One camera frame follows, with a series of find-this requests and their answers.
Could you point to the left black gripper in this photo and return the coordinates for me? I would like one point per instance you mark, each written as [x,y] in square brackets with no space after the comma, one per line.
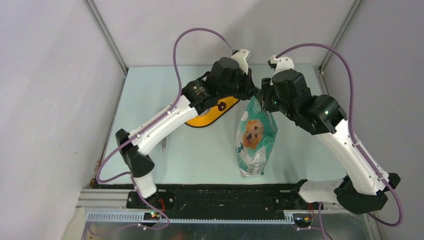
[249,89]

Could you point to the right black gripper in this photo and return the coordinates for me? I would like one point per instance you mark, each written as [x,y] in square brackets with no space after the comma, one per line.
[266,90]

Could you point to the green pet food bag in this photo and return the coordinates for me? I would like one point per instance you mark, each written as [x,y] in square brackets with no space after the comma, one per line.
[254,139]

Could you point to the metal food scoop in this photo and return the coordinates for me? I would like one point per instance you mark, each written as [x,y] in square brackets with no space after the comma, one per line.
[163,144]

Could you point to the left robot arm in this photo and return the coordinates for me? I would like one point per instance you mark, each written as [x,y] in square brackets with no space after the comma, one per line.
[228,77]

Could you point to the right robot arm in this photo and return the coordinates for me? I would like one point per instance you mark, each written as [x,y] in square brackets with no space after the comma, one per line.
[364,188]

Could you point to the yellow double bowl feeder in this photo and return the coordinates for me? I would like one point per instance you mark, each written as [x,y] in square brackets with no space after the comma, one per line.
[213,114]

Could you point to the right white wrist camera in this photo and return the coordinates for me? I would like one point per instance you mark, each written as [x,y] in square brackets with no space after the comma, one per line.
[279,64]

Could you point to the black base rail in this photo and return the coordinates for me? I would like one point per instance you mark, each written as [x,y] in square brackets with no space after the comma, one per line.
[263,201]

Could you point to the grey slotted cable duct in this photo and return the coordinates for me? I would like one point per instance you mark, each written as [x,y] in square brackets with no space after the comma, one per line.
[144,217]

